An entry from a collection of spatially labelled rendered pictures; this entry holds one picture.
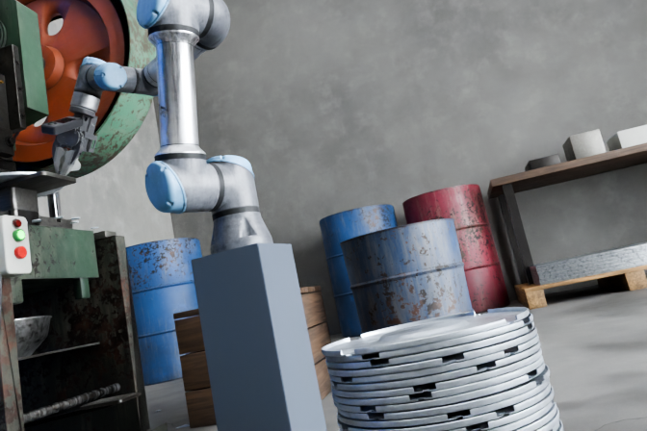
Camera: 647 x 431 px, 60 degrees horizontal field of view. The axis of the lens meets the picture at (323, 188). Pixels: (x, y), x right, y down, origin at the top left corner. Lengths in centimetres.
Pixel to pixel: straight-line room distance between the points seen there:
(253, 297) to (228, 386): 20
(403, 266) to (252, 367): 73
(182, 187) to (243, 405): 49
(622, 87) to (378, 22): 202
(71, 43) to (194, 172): 115
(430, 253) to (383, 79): 321
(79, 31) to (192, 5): 100
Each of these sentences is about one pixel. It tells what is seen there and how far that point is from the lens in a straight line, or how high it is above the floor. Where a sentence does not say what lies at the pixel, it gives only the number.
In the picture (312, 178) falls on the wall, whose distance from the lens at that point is 485.
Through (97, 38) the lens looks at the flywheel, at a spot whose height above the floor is 138.
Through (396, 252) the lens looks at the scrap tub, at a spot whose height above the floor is 40.
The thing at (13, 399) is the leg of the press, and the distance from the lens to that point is 148.
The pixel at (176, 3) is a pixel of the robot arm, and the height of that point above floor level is 101.
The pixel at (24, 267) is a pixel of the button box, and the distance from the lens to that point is 147.
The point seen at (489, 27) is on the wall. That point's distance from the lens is 503.
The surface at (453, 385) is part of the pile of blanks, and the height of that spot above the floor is 18.
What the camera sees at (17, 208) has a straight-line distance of 176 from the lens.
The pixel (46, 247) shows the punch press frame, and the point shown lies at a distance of 171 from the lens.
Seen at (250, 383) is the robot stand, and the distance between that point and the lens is 130.
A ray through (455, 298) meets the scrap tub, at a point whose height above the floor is 22.
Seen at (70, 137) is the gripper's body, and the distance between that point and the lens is 177.
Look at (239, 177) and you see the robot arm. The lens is 136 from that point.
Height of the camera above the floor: 30
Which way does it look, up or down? 11 degrees up
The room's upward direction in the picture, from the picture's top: 12 degrees counter-clockwise
